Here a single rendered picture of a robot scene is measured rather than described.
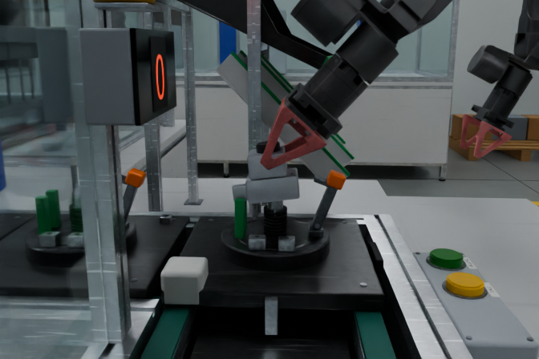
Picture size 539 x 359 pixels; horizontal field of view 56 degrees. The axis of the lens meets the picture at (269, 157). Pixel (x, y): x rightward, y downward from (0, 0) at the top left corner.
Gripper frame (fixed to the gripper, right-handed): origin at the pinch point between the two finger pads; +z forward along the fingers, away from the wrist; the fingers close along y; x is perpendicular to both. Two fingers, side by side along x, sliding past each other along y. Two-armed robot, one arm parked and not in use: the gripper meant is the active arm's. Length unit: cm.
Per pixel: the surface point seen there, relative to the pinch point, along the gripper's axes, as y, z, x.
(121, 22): -116, 22, -56
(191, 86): -51, 10, -18
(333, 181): 0.9, -3.2, 7.8
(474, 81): -845, -177, 272
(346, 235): -5.0, 1.9, 15.9
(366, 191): -64, 2, 32
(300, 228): -1.9, 4.8, 9.8
